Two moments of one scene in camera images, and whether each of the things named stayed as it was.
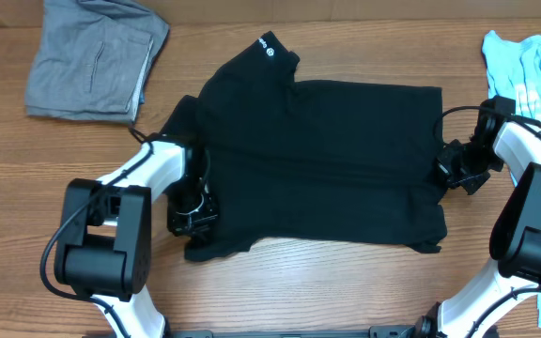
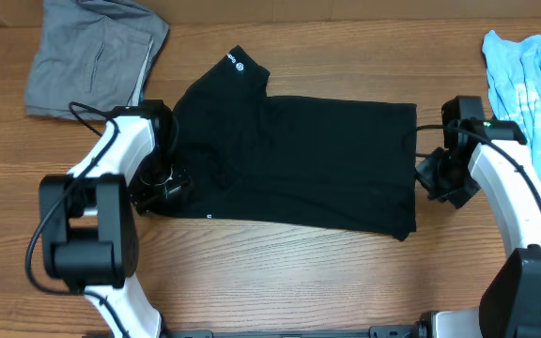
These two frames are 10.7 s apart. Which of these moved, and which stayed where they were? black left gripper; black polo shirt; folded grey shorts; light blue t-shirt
Moved: black polo shirt; black left gripper
Stayed: light blue t-shirt; folded grey shorts
